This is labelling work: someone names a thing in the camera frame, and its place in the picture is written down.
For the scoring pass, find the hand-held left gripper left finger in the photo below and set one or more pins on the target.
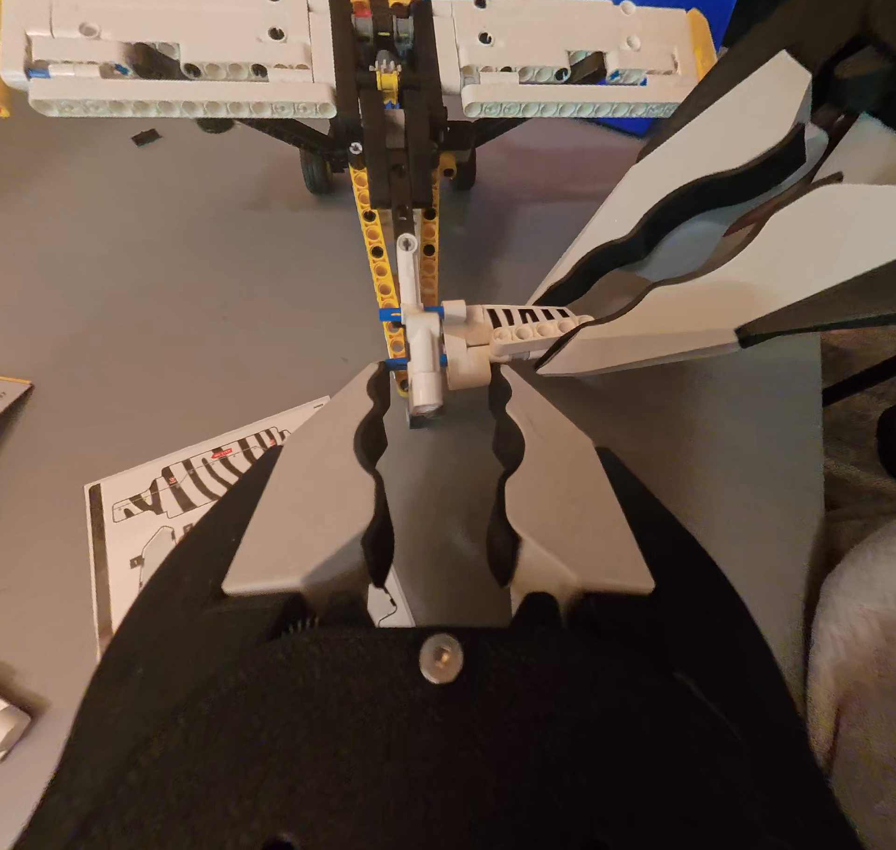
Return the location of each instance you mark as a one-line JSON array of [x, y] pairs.
[[301, 507]]

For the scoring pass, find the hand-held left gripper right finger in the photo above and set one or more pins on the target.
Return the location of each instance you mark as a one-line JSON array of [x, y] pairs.
[[574, 514]]

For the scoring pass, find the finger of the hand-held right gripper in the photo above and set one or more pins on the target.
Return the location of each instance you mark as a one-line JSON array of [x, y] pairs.
[[735, 283], [700, 157]]

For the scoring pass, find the white yellow lego airplane model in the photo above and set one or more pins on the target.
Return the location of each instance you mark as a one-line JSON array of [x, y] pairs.
[[175, 24]]

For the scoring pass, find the white lego pieces clump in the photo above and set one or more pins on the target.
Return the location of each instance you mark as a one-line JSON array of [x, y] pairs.
[[10, 724]]

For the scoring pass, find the small black lego piece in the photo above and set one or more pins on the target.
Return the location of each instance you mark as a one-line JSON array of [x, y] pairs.
[[145, 138]]

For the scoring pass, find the zebra striped sticker sheet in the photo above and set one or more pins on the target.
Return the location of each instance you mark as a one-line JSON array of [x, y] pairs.
[[154, 514]]

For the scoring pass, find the open instruction booklet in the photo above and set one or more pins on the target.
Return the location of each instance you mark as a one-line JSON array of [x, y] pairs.
[[10, 402]]

